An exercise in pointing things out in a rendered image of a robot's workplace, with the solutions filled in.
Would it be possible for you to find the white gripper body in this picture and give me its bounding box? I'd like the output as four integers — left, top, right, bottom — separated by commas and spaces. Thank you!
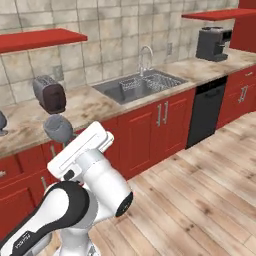
47, 120, 115, 181

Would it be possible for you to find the red cupboard door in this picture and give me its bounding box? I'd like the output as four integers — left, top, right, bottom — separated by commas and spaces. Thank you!
161, 87, 197, 162
117, 101, 165, 181
32, 168, 63, 208
99, 114, 132, 181
40, 139, 65, 165
0, 185, 38, 242

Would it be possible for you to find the red drawer front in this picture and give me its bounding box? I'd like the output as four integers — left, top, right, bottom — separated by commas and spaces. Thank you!
0, 155, 23, 185
15, 144, 46, 176

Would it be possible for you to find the steel sink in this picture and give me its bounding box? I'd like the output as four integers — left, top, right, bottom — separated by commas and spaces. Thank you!
91, 68, 190, 106

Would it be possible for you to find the silver tap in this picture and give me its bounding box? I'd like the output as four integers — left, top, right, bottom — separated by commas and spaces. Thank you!
137, 44, 155, 78

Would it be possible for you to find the black dishwasher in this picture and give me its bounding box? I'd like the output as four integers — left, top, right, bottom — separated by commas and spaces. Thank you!
185, 75, 229, 150

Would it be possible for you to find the red base cupboard run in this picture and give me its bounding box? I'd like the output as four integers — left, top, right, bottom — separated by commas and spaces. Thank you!
215, 64, 256, 131

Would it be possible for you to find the dark grey coffee machine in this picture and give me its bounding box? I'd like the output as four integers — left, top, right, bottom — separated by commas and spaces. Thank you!
195, 26, 234, 63

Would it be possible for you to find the red wall shelf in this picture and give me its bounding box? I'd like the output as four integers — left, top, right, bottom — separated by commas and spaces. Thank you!
0, 27, 89, 55
181, 7, 256, 22

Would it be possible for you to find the red wall cupboard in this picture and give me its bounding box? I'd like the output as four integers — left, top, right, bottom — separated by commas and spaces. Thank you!
228, 0, 256, 54

